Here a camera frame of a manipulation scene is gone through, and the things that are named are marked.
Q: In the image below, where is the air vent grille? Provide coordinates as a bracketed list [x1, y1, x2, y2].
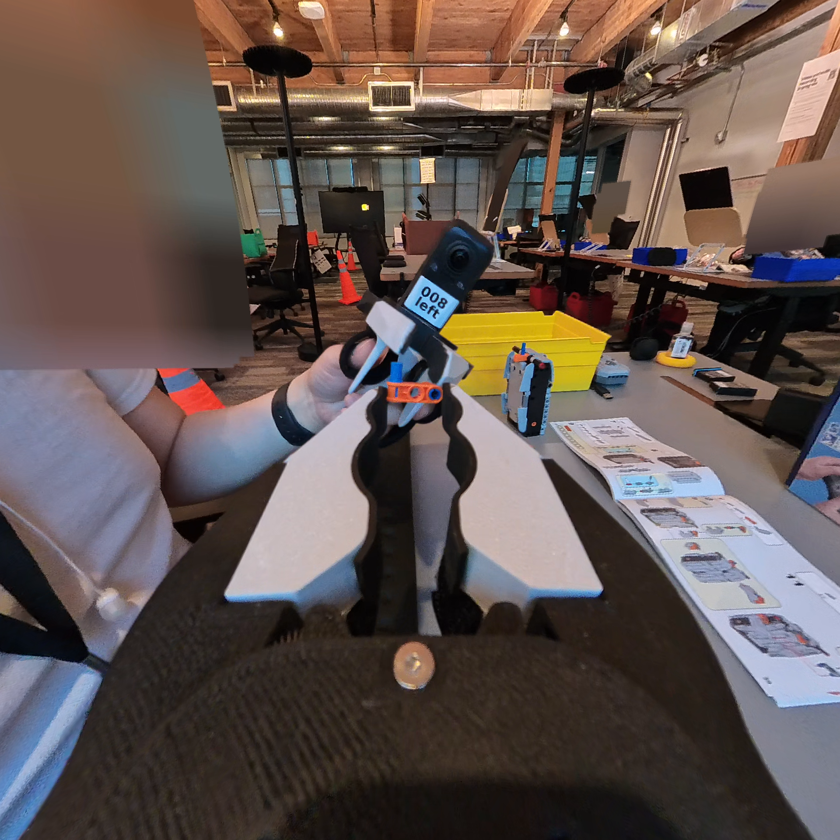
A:
[367, 80, 416, 111]

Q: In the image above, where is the yellow plastic bin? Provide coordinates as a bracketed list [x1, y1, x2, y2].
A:
[438, 310, 611, 397]

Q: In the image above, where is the black floor lamp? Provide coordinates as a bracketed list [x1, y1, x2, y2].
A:
[241, 45, 326, 362]
[563, 67, 626, 309]

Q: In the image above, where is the instruction booklet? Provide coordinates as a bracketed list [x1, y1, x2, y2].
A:
[550, 417, 840, 708]

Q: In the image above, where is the person's left hand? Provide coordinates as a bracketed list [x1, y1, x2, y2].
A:
[287, 343, 395, 431]

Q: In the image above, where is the orange safety vest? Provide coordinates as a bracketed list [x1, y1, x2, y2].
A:
[157, 367, 224, 416]

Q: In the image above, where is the black office chair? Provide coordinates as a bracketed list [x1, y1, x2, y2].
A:
[248, 224, 309, 350]

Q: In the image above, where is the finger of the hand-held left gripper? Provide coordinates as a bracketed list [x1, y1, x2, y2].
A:
[346, 301, 422, 396]
[399, 353, 475, 427]

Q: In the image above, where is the blue cardboard box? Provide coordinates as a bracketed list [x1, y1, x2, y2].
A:
[785, 381, 840, 526]

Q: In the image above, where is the brown wooden table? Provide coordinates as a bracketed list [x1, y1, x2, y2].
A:
[617, 259, 840, 388]

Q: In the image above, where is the black wristband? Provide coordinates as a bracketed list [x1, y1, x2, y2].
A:
[271, 381, 317, 447]

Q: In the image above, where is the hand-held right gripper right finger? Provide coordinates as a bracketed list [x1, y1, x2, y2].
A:
[412, 386, 603, 636]

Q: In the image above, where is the grey monitor back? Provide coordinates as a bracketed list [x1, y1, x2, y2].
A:
[745, 157, 840, 257]

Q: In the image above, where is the grey toy brick model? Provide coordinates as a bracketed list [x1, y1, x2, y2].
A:
[502, 341, 555, 437]

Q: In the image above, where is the orange toy beam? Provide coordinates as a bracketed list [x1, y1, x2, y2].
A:
[386, 360, 443, 403]

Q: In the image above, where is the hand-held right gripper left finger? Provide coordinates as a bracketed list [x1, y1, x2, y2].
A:
[224, 386, 421, 636]

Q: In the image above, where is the black monitor on stand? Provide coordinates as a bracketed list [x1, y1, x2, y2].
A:
[318, 189, 387, 235]

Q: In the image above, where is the person's left forearm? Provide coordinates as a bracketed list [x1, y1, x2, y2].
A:
[161, 386, 296, 508]

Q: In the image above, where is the black strap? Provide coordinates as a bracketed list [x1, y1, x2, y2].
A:
[0, 512, 109, 670]

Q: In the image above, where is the white paper notice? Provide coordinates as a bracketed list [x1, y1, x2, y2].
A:
[777, 51, 840, 144]

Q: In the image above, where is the white t-shirt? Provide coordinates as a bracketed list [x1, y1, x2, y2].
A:
[0, 369, 191, 840]

